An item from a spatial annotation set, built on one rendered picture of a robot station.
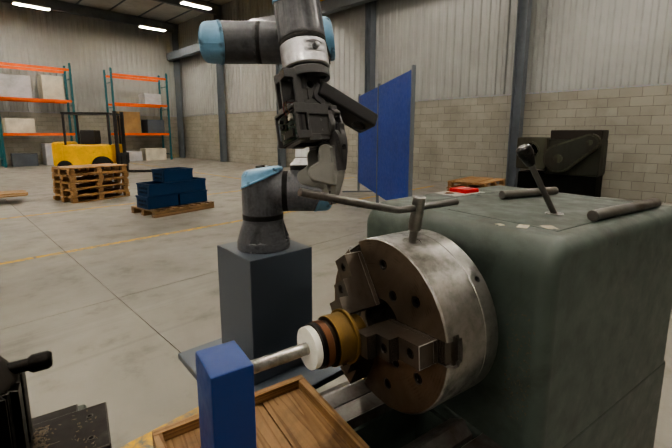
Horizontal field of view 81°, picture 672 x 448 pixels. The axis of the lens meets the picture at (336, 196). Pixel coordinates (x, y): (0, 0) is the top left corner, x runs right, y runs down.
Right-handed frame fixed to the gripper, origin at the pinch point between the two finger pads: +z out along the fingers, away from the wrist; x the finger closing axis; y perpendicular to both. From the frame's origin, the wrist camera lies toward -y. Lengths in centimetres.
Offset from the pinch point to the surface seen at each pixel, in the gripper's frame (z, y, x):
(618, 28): -321, -969, -280
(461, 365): 28.9, -13.4, 7.9
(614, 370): 42, -54, 11
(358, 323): 21.7, -3.8, -4.5
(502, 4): -487, -916, -493
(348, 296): 17.4, -4.2, -7.1
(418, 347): 24.3, -6.3, 6.7
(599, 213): 10, -50, 15
